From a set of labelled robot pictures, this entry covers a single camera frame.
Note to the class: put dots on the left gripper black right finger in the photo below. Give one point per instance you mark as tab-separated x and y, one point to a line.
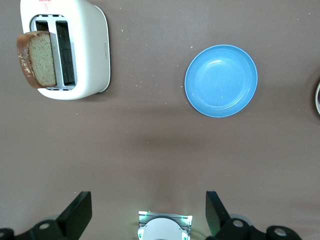
215	212

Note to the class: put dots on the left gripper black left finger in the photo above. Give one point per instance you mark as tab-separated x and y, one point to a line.
75	212

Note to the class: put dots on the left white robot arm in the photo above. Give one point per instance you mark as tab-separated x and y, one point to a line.
162	230

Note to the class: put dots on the blue plate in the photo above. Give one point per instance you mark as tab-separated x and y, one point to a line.
221	81

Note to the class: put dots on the beige plate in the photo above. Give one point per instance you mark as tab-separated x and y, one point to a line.
318	97

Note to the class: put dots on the brown bread slice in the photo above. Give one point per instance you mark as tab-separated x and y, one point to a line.
41	60

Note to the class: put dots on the white two-slot toaster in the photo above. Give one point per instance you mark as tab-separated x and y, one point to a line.
90	50

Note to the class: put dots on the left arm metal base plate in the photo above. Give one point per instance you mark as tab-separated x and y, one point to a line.
145	215

